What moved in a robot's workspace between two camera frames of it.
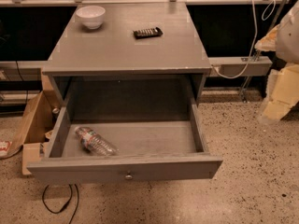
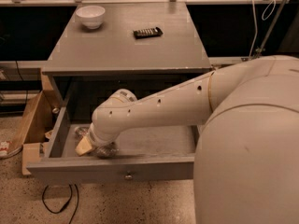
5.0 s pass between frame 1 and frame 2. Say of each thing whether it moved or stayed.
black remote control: stayed
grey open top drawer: stayed
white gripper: moved
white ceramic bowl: stayed
